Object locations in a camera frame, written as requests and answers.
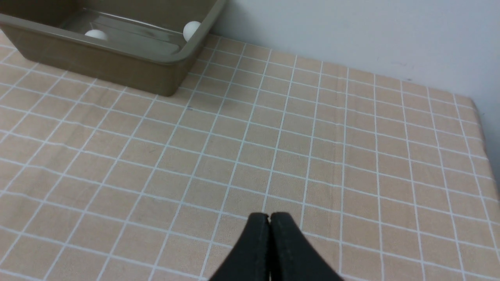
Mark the olive green plastic bin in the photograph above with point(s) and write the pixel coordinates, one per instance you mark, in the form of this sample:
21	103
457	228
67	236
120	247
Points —
145	49

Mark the beige checkered tablecloth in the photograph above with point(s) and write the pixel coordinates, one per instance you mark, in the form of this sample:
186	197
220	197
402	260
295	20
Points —
99	182

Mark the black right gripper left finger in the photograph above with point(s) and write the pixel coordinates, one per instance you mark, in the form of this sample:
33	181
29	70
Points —
248	259

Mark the white ping-pong ball with logo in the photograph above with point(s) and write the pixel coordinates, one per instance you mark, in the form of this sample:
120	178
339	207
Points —
189	29

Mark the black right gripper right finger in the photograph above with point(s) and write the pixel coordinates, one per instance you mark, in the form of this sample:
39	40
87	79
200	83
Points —
292	257

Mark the white ping-pong ball black print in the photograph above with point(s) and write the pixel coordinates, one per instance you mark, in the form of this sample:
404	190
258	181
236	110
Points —
98	34

